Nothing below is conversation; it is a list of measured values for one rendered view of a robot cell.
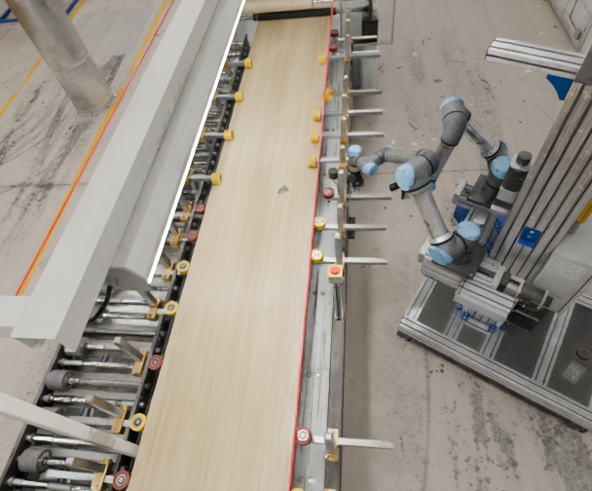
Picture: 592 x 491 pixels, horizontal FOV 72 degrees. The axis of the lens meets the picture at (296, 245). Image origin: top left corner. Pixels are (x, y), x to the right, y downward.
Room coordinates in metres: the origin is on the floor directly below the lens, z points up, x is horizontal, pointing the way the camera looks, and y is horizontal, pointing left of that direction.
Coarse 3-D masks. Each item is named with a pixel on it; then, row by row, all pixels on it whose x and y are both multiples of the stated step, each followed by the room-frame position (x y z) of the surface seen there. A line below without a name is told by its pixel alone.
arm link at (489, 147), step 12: (456, 96) 1.69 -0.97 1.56; (444, 108) 1.65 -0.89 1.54; (456, 108) 1.60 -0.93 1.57; (468, 120) 1.59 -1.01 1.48; (468, 132) 1.58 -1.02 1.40; (480, 132) 1.58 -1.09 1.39; (480, 144) 1.56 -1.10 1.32; (492, 144) 1.55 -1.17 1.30; (504, 144) 1.59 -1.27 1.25; (492, 156) 1.52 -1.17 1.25
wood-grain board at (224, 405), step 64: (256, 64) 3.50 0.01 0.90; (320, 64) 3.29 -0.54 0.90; (256, 128) 2.63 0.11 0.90; (320, 128) 2.47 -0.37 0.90; (256, 192) 1.96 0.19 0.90; (256, 256) 1.43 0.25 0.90; (192, 320) 1.10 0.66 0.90; (256, 320) 1.01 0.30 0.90; (192, 384) 0.73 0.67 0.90; (256, 384) 0.66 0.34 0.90; (192, 448) 0.43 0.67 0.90; (256, 448) 0.37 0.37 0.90
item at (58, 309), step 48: (192, 0) 1.20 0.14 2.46; (192, 48) 1.01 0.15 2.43; (144, 96) 0.80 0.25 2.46; (144, 144) 0.66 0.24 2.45; (96, 192) 0.54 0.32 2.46; (96, 240) 0.44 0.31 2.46; (48, 288) 0.36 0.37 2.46; (96, 288) 0.37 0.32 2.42; (0, 336) 0.32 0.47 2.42; (48, 336) 0.28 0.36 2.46; (96, 432) 0.50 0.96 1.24
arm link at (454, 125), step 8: (456, 112) 1.57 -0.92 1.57; (448, 120) 1.55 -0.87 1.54; (456, 120) 1.53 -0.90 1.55; (464, 120) 1.53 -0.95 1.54; (448, 128) 1.52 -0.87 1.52; (456, 128) 1.50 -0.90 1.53; (464, 128) 1.51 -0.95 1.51; (448, 136) 1.50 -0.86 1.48; (456, 136) 1.48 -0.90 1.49; (440, 144) 1.53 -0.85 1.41; (448, 144) 1.49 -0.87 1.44; (456, 144) 1.48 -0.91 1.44; (440, 152) 1.51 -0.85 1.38; (448, 152) 1.49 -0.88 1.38; (440, 160) 1.50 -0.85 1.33; (440, 168) 1.50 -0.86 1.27; (432, 176) 1.50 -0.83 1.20; (432, 184) 1.49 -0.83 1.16
